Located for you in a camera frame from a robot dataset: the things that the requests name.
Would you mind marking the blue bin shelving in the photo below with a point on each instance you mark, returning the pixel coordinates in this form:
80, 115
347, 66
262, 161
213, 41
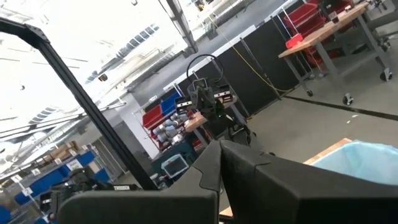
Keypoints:
49, 180

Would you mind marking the black background robot arm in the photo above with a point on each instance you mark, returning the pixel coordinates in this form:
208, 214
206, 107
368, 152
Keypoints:
84, 189

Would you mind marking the red and blue bin shelf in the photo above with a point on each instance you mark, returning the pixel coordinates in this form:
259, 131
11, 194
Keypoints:
161, 112

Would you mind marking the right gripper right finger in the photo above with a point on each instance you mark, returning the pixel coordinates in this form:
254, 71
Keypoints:
295, 199

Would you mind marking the wooden workbench on casters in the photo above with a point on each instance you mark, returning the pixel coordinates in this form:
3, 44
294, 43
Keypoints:
326, 31

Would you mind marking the white framed tablet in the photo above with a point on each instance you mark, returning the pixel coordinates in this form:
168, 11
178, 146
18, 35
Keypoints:
174, 166

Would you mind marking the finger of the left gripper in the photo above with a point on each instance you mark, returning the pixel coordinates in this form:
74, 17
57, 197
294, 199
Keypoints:
183, 105
224, 95

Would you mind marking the black aluminium table frame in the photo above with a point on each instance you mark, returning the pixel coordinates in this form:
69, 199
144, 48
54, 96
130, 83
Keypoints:
77, 93

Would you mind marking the cardboard boxes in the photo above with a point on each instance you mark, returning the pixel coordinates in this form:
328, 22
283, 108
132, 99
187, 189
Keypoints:
60, 152

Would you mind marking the small red bin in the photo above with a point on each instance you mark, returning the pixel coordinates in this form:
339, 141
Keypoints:
293, 41

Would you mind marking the light blue trash bag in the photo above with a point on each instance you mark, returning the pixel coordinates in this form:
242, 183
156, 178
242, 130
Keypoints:
360, 161

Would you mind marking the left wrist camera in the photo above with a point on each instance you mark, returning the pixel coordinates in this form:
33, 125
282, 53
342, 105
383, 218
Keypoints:
200, 84

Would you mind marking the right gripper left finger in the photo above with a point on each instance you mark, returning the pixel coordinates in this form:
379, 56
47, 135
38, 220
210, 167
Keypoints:
140, 207

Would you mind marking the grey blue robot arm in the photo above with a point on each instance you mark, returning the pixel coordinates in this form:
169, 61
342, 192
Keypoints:
169, 129

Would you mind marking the black divider panel wall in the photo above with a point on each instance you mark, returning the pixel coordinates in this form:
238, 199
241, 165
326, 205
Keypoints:
264, 68

